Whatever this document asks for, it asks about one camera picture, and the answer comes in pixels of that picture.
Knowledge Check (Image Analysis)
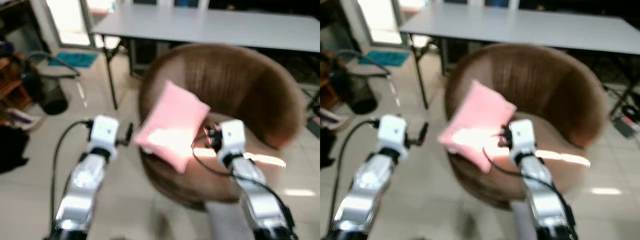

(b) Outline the black chair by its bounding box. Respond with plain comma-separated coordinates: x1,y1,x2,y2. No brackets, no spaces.
21,50,88,116
330,49,402,115

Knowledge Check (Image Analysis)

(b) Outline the black bag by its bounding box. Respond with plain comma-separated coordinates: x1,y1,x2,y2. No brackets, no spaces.
0,125,31,175
320,125,339,169

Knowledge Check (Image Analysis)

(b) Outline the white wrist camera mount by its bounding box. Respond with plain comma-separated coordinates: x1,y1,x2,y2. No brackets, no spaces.
376,114,409,150
220,119,247,156
89,115,121,151
509,118,536,156

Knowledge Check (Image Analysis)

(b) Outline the brown round sofa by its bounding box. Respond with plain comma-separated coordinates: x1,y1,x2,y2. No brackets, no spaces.
444,42,610,210
137,42,307,211

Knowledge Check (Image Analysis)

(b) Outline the teal floor mat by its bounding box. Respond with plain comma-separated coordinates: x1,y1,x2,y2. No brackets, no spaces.
357,50,411,67
48,51,99,69

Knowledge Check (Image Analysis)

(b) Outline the wooden shelf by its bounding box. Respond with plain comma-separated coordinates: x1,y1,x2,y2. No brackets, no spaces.
320,50,342,112
0,50,32,114

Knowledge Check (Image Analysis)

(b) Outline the grey table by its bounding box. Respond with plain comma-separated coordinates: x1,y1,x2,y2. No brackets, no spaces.
399,4,640,121
91,4,321,111

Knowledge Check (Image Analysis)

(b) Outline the black power strip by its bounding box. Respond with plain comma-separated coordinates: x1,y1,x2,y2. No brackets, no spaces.
612,107,640,139
306,118,321,139

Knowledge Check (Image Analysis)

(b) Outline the white framed glass door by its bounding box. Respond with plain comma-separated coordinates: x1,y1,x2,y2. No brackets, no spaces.
42,0,96,49
355,0,402,46

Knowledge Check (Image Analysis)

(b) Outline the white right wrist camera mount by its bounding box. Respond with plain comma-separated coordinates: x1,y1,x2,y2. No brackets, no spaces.
220,119,247,156
509,118,536,156

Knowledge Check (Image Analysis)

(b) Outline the pink pillow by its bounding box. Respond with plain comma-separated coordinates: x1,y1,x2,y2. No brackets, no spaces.
132,80,212,175
437,79,517,174

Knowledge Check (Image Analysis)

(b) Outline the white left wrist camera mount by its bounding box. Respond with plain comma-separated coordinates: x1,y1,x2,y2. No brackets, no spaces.
89,115,121,151
376,114,409,150

